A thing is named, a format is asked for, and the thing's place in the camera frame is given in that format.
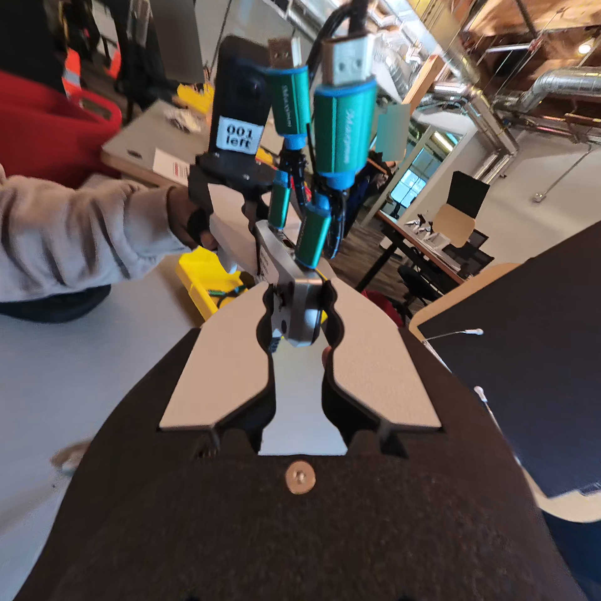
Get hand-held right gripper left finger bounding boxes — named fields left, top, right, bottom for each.
left=159, top=282, right=278, bottom=432

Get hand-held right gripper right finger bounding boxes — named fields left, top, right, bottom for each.
left=320, top=279, right=443, bottom=430

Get green plug hdmi cable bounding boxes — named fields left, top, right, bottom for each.
left=265, top=37, right=313, bottom=233
left=293, top=0, right=379, bottom=270

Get yellow plastic bin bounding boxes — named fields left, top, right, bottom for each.
left=176, top=246, right=258, bottom=328

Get silver multiport hub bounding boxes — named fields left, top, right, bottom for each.
left=256, top=221, right=329, bottom=348

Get person's left forearm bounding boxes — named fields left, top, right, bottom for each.
left=0, top=164, right=188, bottom=301

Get person's left hand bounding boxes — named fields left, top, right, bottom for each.
left=167, top=186, right=219, bottom=250

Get red bag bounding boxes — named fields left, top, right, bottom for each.
left=364, top=289, right=405, bottom=328

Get black office chair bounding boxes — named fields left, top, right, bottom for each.
left=398, top=265, right=444, bottom=308

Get white printed sheet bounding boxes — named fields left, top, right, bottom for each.
left=152, top=148, right=191, bottom=178

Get long wooden table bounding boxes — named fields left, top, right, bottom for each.
left=376, top=211, right=494, bottom=287

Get black panel with tan border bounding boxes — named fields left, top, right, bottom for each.
left=408, top=225, right=601, bottom=522

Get small black and tan panel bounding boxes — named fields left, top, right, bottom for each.
left=434, top=171, right=491, bottom=245

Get silver round duct pipes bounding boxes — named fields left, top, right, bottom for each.
left=434, top=80, right=519, bottom=184

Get silver ventilation duct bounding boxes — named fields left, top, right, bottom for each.
left=493, top=66, right=601, bottom=113

